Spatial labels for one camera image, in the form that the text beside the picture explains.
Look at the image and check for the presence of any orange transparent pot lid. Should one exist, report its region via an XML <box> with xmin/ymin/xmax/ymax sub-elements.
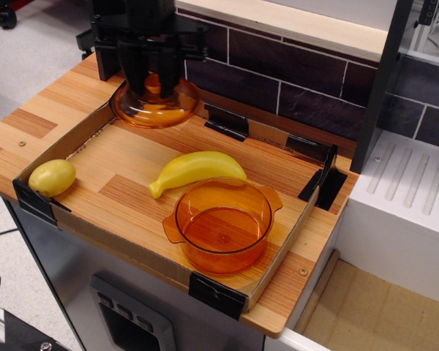
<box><xmin>109</xmin><ymin>73</ymin><xmax>201</xmax><ymax>129</ymax></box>

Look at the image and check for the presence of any cardboard fence with black tape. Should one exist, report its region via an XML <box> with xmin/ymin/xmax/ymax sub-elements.
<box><xmin>15</xmin><ymin>106</ymin><xmax>358</xmax><ymax>334</ymax></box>

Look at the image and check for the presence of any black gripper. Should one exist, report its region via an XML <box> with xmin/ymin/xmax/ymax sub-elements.
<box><xmin>89</xmin><ymin>1</ymin><xmax>207</xmax><ymax>99</ymax></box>

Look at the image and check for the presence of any orange transparent pot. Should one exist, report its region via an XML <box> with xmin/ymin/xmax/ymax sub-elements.
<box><xmin>162</xmin><ymin>177</ymin><xmax>282</xmax><ymax>274</ymax></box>

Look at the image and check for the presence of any yellow plastic banana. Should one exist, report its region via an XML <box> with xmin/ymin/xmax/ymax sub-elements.
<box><xmin>148</xmin><ymin>151</ymin><xmax>247</xmax><ymax>199</ymax></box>

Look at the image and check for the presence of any yellow plastic potato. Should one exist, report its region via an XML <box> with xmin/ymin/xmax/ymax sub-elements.
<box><xmin>28</xmin><ymin>159</ymin><xmax>76</xmax><ymax>197</ymax></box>

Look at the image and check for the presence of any grey oven control panel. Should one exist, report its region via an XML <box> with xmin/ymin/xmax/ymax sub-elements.
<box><xmin>90</xmin><ymin>275</ymin><xmax>177</xmax><ymax>350</ymax></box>

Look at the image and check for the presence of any light wooden shelf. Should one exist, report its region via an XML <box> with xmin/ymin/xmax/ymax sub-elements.
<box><xmin>175</xmin><ymin>0</ymin><xmax>388</xmax><ymax>62</ymax></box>

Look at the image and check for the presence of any dark grey vertical post right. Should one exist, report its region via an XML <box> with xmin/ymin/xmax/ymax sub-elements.
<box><xmin>350</xmin><ymin>1</ymin><xmax>413</xmax><ymax>174</ymax></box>

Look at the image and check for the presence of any black caster wheel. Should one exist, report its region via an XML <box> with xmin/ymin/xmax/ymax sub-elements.
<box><xmin>0</xmin><ymin>6</ymin><xmax>18</xmax><ymax>29</ymax></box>

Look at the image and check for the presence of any white toy sink drainboard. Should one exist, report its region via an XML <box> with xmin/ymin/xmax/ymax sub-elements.
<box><xmin>336</xmin><ymin>132</ymin><xmax>439</xmax><ymax>302</ymax></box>

